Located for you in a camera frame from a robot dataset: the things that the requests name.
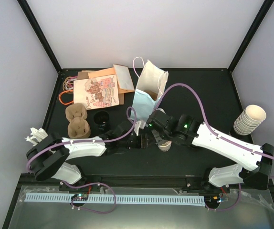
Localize single white paper cup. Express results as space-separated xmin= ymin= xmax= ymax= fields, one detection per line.
xmin=158 ymin=140 xmax=172 ymax=152

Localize light blue cable duct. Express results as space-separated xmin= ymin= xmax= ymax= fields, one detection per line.
xmin=24 ymin=193 xmax=205 ymax=207

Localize brown cardboard sleeve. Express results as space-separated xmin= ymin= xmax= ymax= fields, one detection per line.
xmin=77 ymin=70 xmax=92 ymax=80

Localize brown pulp cup carrier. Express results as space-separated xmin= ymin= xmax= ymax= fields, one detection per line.
xmin=65 ymin=103 xmax=91 ymax=139

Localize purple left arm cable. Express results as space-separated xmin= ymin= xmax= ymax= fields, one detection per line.
xmin=26 ymin=106 xmax=137 ymax=214

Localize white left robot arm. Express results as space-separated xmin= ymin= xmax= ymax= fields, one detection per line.
xmin=26 ymin=121 xmax=155 ymax=190

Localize stack of white paper cups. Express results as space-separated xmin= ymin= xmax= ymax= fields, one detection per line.
xmin=233 ymin=104 xmax=267 ymax=136

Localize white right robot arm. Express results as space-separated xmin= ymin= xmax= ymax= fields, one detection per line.
xmin=147 ymin=110 xmax=274 ymax=192

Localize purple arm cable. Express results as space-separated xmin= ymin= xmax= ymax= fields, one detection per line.
xmin=151 ymin=83 xmax=274 ymax=212
xmin=26 ymin=106 xmax=137 ymax=214

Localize illustrated greeting card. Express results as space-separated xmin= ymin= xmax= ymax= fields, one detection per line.
xmin=73 ymin=74 xmax=119 ymax=110

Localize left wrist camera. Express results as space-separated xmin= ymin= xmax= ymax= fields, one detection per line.
xmin=134 ymin=121 xmax=146 ymax=136

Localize white plastic cutlery pile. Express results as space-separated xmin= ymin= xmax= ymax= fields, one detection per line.
xmin=25 ymin=127 xmax=48 ymax=146

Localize rubber bands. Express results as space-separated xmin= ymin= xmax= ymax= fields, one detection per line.
xmin=58 ymin=76 xmax=77 ymax=105

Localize light blue paper bag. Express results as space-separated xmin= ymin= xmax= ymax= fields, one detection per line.
xmin=130 ymin=60 xmax=169 ymax=122

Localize black coffee cup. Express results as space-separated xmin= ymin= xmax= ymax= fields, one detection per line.
xmin=94 ymin=111 xmax=110 ymax=132

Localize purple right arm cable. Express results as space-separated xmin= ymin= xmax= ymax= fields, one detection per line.
xmin=151 ymin=83 xmax=274 ymax=212

